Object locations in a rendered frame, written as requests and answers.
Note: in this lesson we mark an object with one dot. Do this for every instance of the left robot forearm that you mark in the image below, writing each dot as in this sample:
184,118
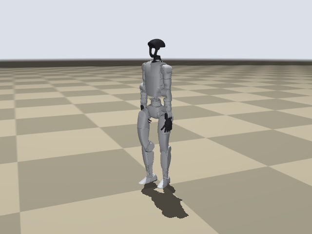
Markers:
167,103

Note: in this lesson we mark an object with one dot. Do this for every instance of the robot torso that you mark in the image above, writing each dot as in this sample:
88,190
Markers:
154,85

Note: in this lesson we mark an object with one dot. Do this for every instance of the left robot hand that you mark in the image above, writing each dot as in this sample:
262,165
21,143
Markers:
168,123

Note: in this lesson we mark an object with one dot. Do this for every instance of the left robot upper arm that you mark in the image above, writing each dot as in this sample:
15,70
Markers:
166,70

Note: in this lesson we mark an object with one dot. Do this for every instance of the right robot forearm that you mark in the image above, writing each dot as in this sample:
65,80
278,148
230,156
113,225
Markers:
143,99

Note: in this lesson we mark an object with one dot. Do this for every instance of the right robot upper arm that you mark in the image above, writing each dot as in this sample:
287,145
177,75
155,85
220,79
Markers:
142,85

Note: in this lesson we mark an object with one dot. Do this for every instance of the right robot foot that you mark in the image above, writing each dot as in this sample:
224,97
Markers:
148,180

